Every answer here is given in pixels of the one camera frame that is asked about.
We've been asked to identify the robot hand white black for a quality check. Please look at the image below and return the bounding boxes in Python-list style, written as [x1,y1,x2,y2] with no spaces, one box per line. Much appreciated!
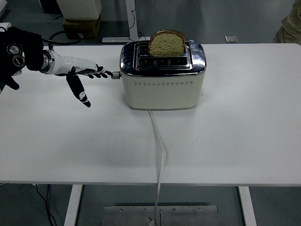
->
[50,53,115,108]

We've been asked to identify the cream chrome toaster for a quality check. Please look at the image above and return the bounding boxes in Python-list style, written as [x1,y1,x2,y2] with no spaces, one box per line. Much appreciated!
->
[119,40,207,111]

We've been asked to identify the brown cardboard box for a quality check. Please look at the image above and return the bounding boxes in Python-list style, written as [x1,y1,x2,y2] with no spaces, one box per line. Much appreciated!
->
[62,16,102,40]

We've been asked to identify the white appliance housing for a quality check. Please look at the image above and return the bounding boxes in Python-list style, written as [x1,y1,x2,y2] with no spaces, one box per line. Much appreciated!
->
[56,0,103,21]

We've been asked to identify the dark box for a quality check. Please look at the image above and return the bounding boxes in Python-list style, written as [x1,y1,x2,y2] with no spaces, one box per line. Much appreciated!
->
[39,0,63,14]

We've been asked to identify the white desk leg with foot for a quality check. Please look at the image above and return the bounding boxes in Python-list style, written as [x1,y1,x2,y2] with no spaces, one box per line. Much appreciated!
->
[102,0,151,44]

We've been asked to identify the slice of brown bread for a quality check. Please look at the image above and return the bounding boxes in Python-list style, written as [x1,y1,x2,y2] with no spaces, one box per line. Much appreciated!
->
[148,30,186,57]

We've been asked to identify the white table leg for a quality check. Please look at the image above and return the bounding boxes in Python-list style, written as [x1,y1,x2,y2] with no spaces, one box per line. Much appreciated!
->
[238,186,258,226]
[63,185,84,226]

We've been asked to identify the grey metal plate with screws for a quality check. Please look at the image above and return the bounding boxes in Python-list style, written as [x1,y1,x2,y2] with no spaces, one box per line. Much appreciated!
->
[103,205,219,226]

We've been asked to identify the person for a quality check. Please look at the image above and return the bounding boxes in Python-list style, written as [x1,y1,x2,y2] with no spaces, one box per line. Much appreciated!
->
[273,0,301,47]

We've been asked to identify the thin black hanging cable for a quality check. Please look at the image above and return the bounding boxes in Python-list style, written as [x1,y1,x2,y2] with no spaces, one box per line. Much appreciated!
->
[127,0,148,42]

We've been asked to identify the white toaster power cable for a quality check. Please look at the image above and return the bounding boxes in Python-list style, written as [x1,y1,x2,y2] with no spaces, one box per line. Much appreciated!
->
[147,109,166,224]

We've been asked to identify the black floor cable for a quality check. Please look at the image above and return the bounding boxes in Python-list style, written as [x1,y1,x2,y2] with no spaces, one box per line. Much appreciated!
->
[35,184,58,226]
[45,184,51,214]

